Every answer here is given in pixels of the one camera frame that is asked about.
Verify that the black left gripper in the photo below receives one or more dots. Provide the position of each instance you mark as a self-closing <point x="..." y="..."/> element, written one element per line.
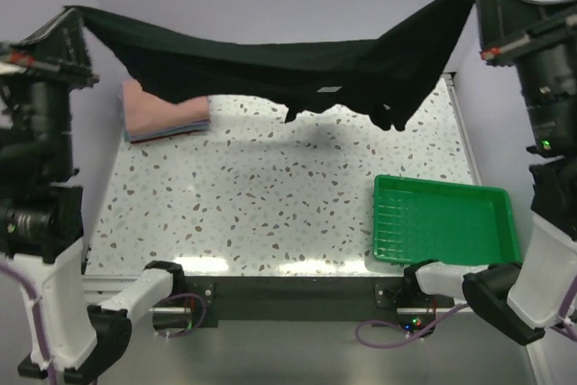
<point x="59" y="50"/>

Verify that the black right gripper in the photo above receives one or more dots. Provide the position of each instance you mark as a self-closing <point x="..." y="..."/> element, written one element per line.
<point x="503" y="18"/>

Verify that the black t shirt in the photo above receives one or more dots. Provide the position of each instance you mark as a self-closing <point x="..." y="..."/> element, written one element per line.
<point x="387" y="78"/>

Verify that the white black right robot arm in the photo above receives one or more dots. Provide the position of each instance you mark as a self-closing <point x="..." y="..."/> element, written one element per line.
<point x="524" y="299"/>

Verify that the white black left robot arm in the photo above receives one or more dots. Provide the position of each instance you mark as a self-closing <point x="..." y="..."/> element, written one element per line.
<point x="41" y="219"/>

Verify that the stack of folded shirts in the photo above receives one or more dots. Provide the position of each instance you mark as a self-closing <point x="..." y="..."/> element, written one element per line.
<point x="180" y="130"/>

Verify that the pink folded t shirt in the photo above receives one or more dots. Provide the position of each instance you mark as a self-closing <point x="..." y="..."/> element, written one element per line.
<point x="171" y="110"/>

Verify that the green plastic tray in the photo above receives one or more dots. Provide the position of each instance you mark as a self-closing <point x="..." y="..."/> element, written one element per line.
<point x="416" y="220"/>

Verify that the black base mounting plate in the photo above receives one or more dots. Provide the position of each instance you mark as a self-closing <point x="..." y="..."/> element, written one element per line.
<point x="293" y="299"/>

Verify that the aluminium frame rail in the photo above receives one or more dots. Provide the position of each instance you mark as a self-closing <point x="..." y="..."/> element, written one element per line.
<point x="493" y="122"/>

